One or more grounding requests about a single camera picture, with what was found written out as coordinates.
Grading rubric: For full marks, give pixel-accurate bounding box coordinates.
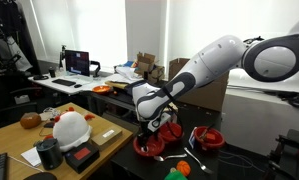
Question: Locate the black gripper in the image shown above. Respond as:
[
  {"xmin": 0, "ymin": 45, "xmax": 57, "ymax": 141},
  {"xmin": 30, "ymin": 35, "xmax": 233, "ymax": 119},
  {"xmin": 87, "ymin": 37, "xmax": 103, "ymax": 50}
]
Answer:
[{"xmin": 137, "ymin": 119, "xmax": 157, "ymax": 149}]

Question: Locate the red plastic bowl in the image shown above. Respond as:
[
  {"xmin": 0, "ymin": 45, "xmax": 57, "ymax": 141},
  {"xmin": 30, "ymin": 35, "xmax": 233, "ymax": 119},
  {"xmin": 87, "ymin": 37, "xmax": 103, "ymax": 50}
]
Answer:
[
  {"xmin": 193, "ymin": 125, "xmax": 226, "ymax": 150},
  {"xmin": 132, "ymin": 134, "xmax": 166, "ymax": 158},
  {"xmin": 158, "ymin": 122, "xmax": 185, "ymax": 144}
]

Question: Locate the orange bowl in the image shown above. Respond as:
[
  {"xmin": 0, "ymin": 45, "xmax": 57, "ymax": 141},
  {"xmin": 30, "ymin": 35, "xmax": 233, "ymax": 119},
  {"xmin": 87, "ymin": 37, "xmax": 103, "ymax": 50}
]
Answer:
[{"xmin": 91, "ymin": 85, "xmax": 113, "ymax": 95}]

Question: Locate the brown ball shaped object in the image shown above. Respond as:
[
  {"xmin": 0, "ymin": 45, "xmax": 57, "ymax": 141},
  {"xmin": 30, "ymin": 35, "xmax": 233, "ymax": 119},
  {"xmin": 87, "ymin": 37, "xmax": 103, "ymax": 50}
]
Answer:
[{"xmin": 19, "ymin": 111, "xmax": 42, "ymax": 130}]

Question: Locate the small tan cardboard box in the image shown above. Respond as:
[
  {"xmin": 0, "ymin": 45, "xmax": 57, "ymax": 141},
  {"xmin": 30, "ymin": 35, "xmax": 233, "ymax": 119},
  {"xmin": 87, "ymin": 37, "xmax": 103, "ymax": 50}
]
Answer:
[{"xmin": 89, "ymin": 125, "xmax": 123, "ymax": 148}]

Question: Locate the green plastic toy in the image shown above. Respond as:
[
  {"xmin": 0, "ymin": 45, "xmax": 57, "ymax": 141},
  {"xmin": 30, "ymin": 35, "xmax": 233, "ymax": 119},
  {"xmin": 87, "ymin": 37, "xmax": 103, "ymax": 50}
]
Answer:
[{"xmin": 163, "ymin": 167, "xmax": 188, "ymax": 180}]

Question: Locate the blue white packet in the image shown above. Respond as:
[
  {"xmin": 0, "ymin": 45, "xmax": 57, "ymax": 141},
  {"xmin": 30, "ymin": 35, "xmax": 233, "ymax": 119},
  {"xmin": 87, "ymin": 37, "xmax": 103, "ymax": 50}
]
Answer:
[{"xmin": 188, "ymin": 126, "xmax": 198, "ymax": 150}]

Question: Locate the small orange ball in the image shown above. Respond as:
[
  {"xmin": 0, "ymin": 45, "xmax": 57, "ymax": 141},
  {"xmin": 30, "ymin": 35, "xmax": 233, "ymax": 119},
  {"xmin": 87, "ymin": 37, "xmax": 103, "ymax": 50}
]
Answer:
[{"xmin": 175, "ymin": 160, "xmax": 192, "ymax": 178}]

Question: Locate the orange cube block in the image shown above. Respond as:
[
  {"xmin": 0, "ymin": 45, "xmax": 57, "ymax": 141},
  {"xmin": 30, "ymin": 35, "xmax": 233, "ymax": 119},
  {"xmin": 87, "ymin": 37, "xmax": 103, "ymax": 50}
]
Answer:
[{"xmin": 205, "ymin": 132, "xmax": 217, "ymax": 141}]

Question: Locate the black box with red patch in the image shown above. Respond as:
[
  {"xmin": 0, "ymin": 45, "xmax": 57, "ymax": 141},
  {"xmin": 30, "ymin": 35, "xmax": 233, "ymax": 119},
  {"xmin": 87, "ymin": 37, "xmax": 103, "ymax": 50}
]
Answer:
[{"xmin": 64, "ymin": 142, "xmax": 101, "ymax": 174}]

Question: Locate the white sheets pile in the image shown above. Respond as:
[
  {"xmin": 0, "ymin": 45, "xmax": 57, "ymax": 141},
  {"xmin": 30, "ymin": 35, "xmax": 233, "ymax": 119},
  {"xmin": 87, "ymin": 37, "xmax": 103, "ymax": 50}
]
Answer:
[{"xmin": 114, "ymin": 65, "xmax": 142, "ymax": 84}]

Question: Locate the small brown cardboard box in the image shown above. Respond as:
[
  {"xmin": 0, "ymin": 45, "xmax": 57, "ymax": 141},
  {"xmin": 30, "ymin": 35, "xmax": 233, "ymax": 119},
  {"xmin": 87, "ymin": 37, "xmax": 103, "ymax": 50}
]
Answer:
[{"xmin": 135, "ymin": 52, "xmax": 166, "ymax": 85}]

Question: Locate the white plush chicken toy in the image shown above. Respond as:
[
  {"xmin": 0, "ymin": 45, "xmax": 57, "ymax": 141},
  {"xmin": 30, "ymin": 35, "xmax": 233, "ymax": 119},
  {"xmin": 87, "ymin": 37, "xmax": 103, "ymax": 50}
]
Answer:
[{"xmin": 43, "ymin": 106, "xmax": 96, "ymax": 153}]

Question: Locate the large brown cardboard box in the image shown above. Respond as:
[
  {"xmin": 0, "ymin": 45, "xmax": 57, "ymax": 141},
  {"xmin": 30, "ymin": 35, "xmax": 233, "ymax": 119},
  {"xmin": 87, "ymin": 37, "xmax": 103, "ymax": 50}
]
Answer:
[{"xmin": 168, "ymin": 57, "xmax": 231, "ymax": 113}]

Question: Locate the black cylinder speaker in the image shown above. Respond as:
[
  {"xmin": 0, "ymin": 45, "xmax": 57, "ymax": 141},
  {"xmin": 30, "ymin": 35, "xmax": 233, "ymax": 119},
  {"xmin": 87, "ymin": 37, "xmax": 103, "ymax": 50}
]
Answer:
[{"xmin": 35, "ymin": 137, "xmax": 64, "ymax": 171}]

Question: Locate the clear glass jar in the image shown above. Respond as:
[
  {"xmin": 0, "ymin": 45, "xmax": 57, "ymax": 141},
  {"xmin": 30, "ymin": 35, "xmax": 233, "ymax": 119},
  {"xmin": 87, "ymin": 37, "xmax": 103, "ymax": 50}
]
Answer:
[{"xmin": 40, "ymin": 107, "xmax": 62, "ymax": 122}]

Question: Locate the black slim keyboard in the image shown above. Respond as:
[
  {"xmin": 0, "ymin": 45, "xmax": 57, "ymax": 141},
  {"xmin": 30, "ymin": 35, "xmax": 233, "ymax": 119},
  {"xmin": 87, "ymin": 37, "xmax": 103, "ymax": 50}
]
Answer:
[{"xmin": 51, "ymin": 78, "xmax": 77, "ymax": 87}]

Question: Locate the black framed computer screen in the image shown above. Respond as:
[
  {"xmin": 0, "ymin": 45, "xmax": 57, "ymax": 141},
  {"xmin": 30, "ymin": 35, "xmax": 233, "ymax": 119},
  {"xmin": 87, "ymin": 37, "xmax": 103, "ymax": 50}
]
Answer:
[{"xmin": 64, "ymin": 49, "xmax": 91, "ymax": 78}]

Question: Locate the white desk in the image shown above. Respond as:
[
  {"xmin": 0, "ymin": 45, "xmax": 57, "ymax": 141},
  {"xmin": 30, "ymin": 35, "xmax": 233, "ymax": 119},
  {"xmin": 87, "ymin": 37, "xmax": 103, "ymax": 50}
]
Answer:
[{"xmin": 27, "ymin": 68, "xmax": 123, "ymax": 97}]

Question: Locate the black soft case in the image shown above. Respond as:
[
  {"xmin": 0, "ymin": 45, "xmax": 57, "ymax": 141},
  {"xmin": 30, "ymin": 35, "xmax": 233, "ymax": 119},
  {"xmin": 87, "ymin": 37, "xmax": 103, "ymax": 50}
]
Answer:
[{"xmin": 23, "ymin": 171, "xmax": 58, "ymax": 180}]

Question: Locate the black cup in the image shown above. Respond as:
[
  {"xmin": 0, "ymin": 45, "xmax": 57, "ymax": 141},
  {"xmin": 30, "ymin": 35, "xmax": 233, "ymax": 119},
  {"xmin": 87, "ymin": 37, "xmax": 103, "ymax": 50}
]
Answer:
[{"xmin": 48, "ymin": 66, "xmax": 57, "ymax": 79}]

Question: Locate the white paper note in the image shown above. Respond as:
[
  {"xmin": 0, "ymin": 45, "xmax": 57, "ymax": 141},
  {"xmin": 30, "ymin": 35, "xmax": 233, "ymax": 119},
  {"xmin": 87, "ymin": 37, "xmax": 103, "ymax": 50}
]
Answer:
[{"xmin": 20, "ymin": 146, "xmax": 43, "ymax": 168}]

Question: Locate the black small tripod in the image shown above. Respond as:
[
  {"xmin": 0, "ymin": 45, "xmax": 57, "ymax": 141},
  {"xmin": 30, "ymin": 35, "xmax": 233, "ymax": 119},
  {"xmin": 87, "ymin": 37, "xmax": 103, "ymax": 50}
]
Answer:
[{"xmin": 58, "ymin": 44, "xmax": 67, "ymax": 70}]

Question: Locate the black office chair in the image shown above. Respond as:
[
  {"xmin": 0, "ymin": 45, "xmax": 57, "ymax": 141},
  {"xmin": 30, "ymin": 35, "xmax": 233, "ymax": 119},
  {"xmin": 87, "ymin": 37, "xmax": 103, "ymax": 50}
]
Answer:
[{"xmin": 0, "ymin": 76, "xmax": 40, "ymax": 132}]

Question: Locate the wooden desk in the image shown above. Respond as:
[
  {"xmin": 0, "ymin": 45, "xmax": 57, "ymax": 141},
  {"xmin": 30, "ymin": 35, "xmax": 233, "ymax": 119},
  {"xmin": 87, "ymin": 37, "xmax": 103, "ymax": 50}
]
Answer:
[{"xmin": 0, "ymin": 102, "xmax": 134, "ymax": 180}]

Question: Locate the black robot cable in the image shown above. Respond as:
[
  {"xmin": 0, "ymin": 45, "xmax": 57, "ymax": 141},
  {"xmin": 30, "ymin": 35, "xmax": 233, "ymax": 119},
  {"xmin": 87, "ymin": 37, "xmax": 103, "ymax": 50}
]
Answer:
[{"xmin": 153, "ymin": 99, "xmax": 182, "ymax": 138}]

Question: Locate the white floor cable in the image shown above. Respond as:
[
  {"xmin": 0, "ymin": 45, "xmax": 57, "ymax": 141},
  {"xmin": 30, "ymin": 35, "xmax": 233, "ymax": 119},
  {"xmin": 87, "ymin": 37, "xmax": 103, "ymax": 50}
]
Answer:
[{"xmin": 218, "ymin": 150, "xmax": 257, "ymax": 170}]

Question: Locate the black cable bundle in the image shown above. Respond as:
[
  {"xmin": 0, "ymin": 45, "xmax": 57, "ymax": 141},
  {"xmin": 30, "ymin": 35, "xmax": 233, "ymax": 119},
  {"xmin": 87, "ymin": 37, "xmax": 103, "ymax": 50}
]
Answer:
[{"xmin": 278, "ymin": 90, "xmax": 299, "ymax": 110}]

